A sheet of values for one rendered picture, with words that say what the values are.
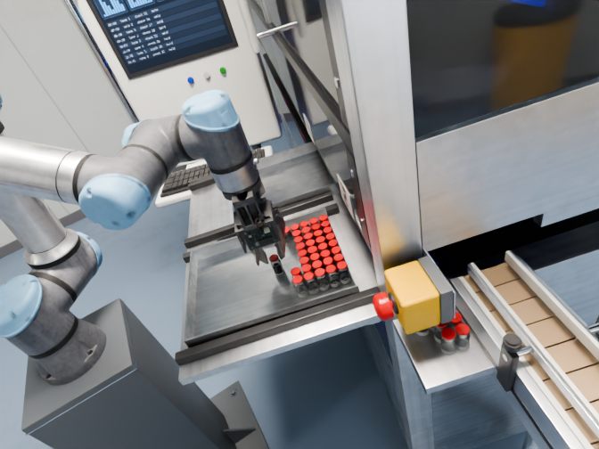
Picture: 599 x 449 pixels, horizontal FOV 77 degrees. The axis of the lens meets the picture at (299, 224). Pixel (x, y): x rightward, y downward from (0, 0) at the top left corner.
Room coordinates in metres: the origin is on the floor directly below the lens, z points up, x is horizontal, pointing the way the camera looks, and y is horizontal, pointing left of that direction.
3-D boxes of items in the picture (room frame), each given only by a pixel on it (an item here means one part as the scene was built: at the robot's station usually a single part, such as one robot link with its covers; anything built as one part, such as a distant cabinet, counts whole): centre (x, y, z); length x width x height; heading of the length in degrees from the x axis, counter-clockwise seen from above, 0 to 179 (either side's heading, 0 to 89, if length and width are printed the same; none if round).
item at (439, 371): (0.32, -0.17, 0.87); 0.14 x 0.13 x 0.02; 90
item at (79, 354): (0.63, 0.62, 0.84); 0.15 x 0.15 x 0.10
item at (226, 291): (0.58, 0.10, 0.90); 0.34 x 0.26 x 0.04; 89
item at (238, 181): (0.57, 0.07, 1.15); 0.08 x 0.08 x 0.05
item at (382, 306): (0.33, -0.08, 0.99); 0.04 x 0.04 x 0.04; 0
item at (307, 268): (0.58, 0.01, 0.90); 0.18 x 0.02 x 0.05; 179
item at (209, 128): (0.57, 0.08, 1.23); 0.09 x 0.08 x 0.11; 69
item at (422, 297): (0.33, -0.13, 0.99); 0.08 x 0.07 x 0.07; 90
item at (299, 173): (0.92, -0.02, 0.90); 0.34 x 0.26 x 0.04; 90
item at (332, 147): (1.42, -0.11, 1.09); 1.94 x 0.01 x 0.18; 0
